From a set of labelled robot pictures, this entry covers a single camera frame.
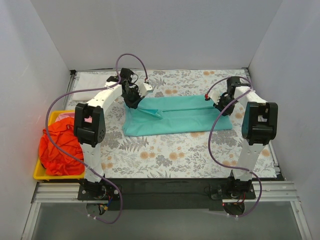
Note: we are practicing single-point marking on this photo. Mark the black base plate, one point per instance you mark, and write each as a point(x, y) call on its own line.
point(166, 193)

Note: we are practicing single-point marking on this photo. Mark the floral patterned table mat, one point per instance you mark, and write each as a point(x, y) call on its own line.
point(182, 155)

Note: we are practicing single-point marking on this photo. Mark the orange t shirt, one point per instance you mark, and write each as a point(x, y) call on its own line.
point(58, 146)

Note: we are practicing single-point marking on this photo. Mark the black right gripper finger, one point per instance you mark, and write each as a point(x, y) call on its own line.
point(227, 111)
point(217, 105)

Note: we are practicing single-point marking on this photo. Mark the teal t shirt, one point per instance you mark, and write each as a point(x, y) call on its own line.
point(169, 115)

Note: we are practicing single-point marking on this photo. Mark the white folded t shirt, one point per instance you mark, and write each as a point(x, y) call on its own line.
point(90, 80)

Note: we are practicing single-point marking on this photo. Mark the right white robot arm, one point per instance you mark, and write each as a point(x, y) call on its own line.
point(259, 127)

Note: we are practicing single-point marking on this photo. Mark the pink t shirt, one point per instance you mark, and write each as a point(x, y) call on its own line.
point(65, 115)

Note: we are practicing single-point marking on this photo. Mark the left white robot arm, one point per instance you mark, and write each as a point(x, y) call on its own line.
point(89, 118)

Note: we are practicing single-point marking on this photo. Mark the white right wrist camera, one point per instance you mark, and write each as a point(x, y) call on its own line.
point(213, 95)

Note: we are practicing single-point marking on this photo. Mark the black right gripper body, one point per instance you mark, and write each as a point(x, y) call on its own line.
point(224, 104)

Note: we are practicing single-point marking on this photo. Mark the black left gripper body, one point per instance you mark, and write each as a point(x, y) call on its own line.
point(132, 97)

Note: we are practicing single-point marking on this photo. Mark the yellow plastic bin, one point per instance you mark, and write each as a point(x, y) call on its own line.
point(39, 172)

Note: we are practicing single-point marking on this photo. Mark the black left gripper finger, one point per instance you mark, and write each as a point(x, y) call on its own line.
point(137, 101)
point(131, 102)

